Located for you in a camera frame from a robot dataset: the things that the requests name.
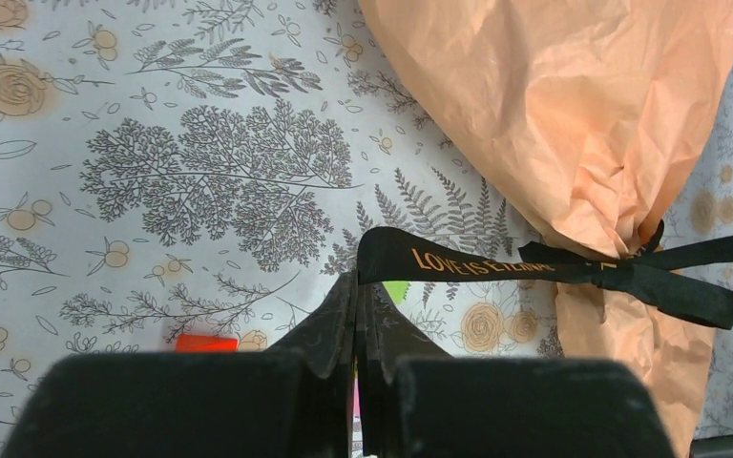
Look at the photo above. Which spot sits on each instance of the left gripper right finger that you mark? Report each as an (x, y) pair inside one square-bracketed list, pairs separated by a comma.
[(416, 400)]

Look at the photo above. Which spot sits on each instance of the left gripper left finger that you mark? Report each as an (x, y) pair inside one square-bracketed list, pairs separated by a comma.
[(293, 399)]

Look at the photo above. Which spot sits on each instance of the black gold-lettered ribbon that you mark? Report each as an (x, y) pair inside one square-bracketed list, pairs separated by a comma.
[(391, 254)]

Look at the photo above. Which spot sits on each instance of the peach paper flower bouquet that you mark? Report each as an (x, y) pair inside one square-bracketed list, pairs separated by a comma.
[(588, 116)]

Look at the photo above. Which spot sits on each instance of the pink flat block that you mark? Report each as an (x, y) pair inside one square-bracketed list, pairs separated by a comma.
[(355, 400)]

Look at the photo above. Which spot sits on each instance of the green cube block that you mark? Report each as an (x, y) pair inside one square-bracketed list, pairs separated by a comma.
[(397, 290)]

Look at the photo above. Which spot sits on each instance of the red block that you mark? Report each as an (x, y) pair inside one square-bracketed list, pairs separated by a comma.
[(188, 343)]

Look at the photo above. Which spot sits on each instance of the floral patterned table mat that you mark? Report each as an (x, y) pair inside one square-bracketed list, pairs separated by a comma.
[(210, 167)]

